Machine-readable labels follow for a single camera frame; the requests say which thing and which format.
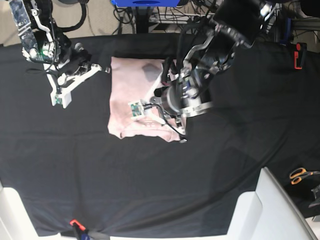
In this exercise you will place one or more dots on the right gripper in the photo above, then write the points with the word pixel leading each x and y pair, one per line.
pixel 71 69

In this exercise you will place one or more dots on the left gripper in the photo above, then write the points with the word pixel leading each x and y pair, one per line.
pixel 171 102

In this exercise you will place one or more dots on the pink T-shirt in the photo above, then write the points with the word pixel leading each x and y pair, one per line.
pixel 131 79

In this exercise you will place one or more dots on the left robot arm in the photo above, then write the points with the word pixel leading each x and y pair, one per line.
pixel 205 49

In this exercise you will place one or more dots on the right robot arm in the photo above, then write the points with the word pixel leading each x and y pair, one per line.
pixel 44 42

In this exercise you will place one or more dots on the black table cloth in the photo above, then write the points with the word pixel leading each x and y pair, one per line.
pixel 65 165

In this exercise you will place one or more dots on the white power strip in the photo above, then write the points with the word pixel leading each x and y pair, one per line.
pixel 174 18

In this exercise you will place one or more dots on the blue plastic bin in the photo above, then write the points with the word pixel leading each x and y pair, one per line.
pixel 145 3

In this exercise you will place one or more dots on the red black clamp right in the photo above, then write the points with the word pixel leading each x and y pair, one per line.
pixel 300 53

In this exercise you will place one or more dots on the black table stand post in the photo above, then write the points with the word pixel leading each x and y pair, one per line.
pixel 142 16

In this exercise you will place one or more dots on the white base frame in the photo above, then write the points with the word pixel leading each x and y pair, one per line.
pixel 268 213
pixel 15 224

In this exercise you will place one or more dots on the orange handled scissors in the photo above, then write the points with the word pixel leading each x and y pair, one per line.
pixel 300 174

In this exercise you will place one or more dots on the black metal bracket right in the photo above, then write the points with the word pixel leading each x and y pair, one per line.
pixel 316 193

